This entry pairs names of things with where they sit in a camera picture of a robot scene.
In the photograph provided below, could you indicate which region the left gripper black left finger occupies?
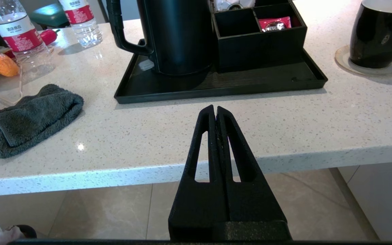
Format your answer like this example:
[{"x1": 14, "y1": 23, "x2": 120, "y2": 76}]
[{"x1": 168, "y1": 104, "x2": 228, "y2": 239}]

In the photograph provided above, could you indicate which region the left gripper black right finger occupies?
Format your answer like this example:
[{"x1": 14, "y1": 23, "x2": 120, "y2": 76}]
[{"x1": 217, "y1": 105, "x2": 292, "y2": 239}]

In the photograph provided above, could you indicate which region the black serving tray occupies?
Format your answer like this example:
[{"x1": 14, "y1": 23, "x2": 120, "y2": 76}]
[{"x1": 114, "y1": 39, "x2": 329, "y2": 105}]

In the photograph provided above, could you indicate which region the black compartment organizer box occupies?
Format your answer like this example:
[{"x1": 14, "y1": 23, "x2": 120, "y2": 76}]
[{"x1": 211, "y1": 0, "x2": 308, "y2": 73}]

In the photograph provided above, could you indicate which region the black electric kettle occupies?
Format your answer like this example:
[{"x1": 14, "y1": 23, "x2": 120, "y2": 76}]
[{"x1": 105, "y1": 0, "x2": 216, "y2": 76}]

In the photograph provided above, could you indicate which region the clear glass coaster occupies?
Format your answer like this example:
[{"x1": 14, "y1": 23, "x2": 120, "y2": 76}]
[{"x1": 334, "y1": 45, "x2": 392, "y2": 76}]

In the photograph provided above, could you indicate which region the red Nescafe sachet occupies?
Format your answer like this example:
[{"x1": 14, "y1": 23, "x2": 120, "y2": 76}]
[{"x1": 258, "y1": 16, "x2": 292, "y2": 33}]

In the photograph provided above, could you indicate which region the dark grey cloth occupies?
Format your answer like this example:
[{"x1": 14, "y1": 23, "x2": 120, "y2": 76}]
[{"x1": 0, "y1": 84, "x2": 84, "y2": 160}]

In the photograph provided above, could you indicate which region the black cup white inside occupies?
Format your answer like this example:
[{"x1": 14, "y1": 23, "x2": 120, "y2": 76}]
[{"x1": 349, "y1": 0, "x2": 392, "y2": 69}]

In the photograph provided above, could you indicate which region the small red-capped water bottle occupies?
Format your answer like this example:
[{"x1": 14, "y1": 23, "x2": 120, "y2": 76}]
[{"x1": 58, "y1": 0, "x2": 103, "y2": 48}]

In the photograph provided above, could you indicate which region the small orange object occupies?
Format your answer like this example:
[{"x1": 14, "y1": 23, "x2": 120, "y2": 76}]
[{"x1": 0, "y1": 51, "x2": 20, "y2": 78}]

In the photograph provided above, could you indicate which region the green upholstered chair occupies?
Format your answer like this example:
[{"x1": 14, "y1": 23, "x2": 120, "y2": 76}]
[{"x1": 29, "y1": 3, "x2": 71, "y2": 30}]

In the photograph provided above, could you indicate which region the large red-capped water bottle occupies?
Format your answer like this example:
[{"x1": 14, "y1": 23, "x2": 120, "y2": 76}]
[{"x1": 0, "y1": 0, "x2": 55, "y2": 76}]

